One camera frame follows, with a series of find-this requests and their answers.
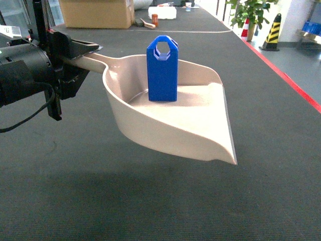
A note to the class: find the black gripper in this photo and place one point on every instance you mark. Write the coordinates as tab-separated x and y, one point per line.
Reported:
67	78

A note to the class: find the blue plastic part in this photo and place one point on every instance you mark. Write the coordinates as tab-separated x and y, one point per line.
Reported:
162	70

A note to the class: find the beige plastic dustpan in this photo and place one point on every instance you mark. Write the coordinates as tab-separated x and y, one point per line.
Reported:
195	126

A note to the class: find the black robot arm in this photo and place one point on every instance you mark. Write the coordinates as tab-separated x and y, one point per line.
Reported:
30	67

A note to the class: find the cardboard box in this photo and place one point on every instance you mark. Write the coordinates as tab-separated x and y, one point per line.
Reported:
98	14

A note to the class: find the wooden hand brush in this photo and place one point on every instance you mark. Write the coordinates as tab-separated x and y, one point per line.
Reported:
148	25

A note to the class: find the orange jar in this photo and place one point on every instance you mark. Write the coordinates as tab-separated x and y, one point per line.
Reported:
154	18

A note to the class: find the white foam box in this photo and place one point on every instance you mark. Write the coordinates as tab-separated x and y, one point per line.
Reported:
163	13

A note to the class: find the white paper cup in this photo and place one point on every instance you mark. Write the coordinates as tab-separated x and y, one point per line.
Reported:
188	6

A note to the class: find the red white traffic cone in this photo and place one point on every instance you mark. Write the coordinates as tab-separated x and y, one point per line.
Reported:
244	34

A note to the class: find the potted green plant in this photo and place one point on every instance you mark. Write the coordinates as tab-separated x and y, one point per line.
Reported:
252	10

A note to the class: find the yellow black traffic cone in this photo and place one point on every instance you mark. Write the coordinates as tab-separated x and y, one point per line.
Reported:
271	41

